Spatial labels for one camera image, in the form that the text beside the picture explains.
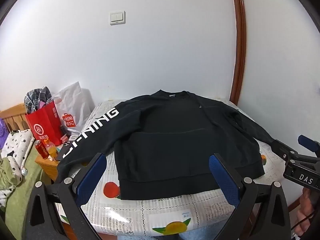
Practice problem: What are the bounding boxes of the white light switch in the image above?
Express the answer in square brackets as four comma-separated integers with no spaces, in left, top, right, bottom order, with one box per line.
[109,11,126,26]

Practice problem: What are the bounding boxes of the black sweatshirt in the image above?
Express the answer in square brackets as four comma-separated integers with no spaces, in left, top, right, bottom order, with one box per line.
[57,89,279,200]

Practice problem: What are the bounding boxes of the wooden nightstand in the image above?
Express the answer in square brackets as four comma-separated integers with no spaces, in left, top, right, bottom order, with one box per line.
[35,152,61,181]

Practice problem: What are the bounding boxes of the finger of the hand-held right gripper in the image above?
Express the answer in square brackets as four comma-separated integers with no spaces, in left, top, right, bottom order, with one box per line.
[271,139,298,160]
[297,134,320,156]

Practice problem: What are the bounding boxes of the white floral blanket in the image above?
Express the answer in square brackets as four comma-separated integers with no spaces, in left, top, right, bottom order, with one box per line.
[0,129,36,206]

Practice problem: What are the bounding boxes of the wooden door frame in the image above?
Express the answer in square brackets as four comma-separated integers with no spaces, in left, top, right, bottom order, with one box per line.
[229,0,247,103]

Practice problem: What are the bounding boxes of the red drink can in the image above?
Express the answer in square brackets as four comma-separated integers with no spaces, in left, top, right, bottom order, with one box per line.
[34,140,49,160]

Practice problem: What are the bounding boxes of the olive green garment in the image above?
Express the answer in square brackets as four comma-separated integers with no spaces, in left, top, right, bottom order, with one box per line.
[0,157,23,188]

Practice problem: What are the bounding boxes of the person's blue jeans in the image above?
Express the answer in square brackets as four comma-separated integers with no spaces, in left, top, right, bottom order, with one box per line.
[172,231,213,240]

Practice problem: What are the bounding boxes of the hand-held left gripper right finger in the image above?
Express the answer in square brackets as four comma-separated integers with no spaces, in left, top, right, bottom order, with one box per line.
[209,152,292,240]

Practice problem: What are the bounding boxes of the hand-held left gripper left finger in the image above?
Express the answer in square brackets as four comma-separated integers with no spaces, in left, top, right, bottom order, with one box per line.
[24,152,107,240]

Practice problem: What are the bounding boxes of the green bedsheet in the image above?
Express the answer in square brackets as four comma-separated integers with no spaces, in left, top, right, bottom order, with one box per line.
[0,144,53,232]

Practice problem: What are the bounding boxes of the small black box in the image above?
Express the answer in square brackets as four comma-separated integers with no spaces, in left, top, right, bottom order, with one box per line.
[59,124,73,136]

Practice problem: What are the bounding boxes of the plaid cloth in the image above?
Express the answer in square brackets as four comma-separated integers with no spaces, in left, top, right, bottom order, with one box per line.
[24,86,54,113]

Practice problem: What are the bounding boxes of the red paper bag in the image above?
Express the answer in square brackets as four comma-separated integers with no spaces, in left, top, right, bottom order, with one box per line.
[24,100,63,147]

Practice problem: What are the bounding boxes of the orange juice bottle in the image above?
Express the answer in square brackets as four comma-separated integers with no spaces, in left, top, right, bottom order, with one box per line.
[44,138,59,159]

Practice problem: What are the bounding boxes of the white paper bag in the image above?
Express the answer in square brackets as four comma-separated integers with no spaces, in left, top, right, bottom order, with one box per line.
[52,81,96,133]

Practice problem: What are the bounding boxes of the wooden headboard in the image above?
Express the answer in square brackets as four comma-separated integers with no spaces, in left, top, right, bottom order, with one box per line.
[0,102,32,133]

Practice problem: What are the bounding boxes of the fruit print tablecloth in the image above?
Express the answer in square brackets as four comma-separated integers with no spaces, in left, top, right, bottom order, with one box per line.
[54,97,300,233]

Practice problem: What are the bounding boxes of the black cable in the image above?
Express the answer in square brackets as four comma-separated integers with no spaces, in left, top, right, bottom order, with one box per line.
[292,212,320,234]

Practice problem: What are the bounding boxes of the purple cloth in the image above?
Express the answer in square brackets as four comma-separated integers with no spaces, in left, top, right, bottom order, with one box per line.
[0,118,11,153]

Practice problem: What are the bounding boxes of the person's right hand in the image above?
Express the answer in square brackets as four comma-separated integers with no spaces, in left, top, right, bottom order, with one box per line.
[294,187,320,236]

